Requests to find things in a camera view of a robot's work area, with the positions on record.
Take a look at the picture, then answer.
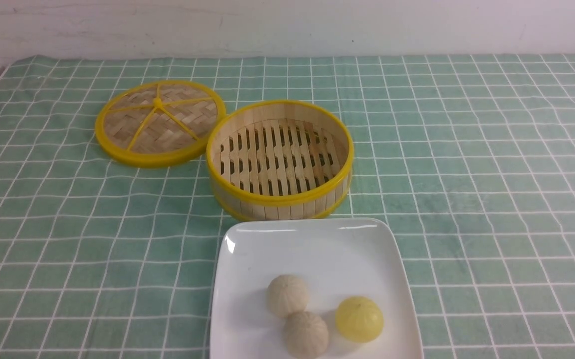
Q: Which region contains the white steamed bun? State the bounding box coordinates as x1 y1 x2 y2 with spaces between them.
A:
282 311 329 359
266 275 310 318

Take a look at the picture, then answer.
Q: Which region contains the yellow steamed bun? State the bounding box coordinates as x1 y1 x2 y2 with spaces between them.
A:
335 296 385 343

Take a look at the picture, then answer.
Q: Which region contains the white square plate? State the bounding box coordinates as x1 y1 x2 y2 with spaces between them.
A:
210 218 424 359

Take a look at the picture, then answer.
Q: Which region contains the yellow bamboo steamer basket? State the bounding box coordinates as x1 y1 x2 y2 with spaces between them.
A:
206 100 354 222

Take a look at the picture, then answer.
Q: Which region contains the yellow bamboo steamer lid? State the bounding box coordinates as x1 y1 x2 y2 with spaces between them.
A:
94 80 226 168

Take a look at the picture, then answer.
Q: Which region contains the green checkered tablecloth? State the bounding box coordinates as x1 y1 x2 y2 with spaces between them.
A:
0 54 575 359

